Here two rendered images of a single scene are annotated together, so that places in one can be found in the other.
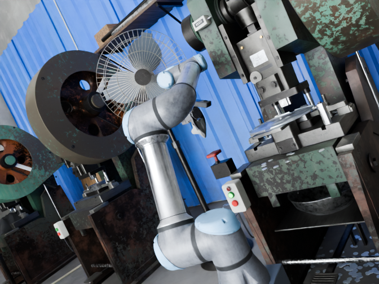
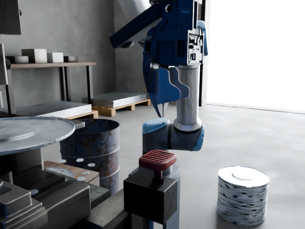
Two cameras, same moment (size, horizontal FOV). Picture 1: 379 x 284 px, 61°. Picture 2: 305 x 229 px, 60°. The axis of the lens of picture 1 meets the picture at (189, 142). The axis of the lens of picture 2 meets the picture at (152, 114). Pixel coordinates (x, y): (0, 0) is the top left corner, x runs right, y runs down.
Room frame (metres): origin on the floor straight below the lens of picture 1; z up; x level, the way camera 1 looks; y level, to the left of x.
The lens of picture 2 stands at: (1.99, -0.17, 0.95)
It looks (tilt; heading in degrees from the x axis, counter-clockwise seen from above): 12 degrees down; 170
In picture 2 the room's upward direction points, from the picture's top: straight up
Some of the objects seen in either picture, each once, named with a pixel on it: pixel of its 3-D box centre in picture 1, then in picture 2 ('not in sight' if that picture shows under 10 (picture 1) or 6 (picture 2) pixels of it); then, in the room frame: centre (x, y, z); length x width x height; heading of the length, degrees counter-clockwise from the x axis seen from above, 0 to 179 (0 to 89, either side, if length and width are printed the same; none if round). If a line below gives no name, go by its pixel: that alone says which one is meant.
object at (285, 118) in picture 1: (281, 119); (7, 132); (1.38, -0.40, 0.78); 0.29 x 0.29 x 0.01
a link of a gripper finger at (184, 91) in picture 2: (196, 131); (174, 92); (1.52, -0.05, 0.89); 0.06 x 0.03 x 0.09; 49
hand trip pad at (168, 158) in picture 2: (216, 159); (158, 173); (1.51, -0.08, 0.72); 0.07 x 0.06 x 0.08; 139
